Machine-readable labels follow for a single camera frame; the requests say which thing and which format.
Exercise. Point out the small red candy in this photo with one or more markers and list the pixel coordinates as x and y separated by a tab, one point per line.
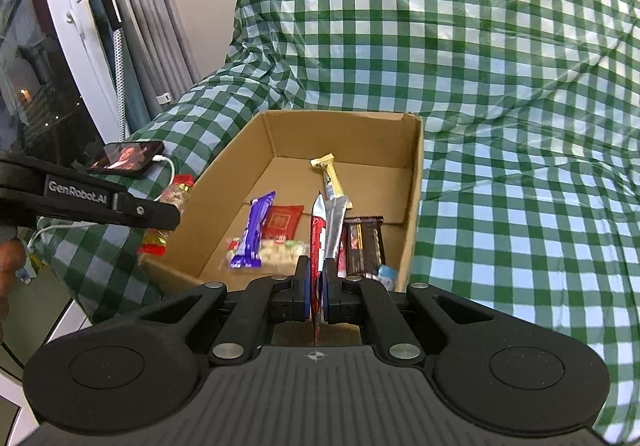
177	191

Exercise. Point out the green checked blanket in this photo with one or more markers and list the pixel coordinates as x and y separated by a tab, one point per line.
500	76

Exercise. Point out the black smartphone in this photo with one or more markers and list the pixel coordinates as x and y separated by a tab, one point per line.
130	156

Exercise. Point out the red snack bar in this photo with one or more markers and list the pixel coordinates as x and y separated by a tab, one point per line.
343	251

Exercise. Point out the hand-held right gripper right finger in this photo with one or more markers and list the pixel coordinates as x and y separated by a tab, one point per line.
329	291

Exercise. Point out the brown cardboard box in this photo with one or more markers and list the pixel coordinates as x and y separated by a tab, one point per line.
325	136

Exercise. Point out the white curtain clip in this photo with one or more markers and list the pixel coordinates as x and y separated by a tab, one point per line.
164	98

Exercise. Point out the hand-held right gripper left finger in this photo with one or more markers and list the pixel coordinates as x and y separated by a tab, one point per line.
302	288

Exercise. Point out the purple snack bar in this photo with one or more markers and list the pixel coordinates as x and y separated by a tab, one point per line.
252	226

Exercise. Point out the red square snack packet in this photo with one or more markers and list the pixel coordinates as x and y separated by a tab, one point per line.
285	223

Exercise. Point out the red silver foil snack packet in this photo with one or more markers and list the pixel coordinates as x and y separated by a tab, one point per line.
320	231

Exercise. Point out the dark brown chocolate bar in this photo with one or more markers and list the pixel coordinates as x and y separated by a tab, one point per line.
367	246

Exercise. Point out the light blue snack stick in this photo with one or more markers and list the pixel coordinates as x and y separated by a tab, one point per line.
387	274

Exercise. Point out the grey curtain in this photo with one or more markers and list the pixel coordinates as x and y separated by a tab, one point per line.
150	26

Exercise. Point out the white green snack packet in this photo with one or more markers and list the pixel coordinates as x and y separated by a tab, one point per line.
282	253

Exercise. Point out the yellow snack packet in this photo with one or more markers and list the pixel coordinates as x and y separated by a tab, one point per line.
330	176

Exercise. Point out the person's left hand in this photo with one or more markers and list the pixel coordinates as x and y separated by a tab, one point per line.
11	258

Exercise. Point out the white window frame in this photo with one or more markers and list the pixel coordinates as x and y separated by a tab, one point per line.
75	51

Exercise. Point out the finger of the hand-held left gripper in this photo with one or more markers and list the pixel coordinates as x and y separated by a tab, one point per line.
150	215

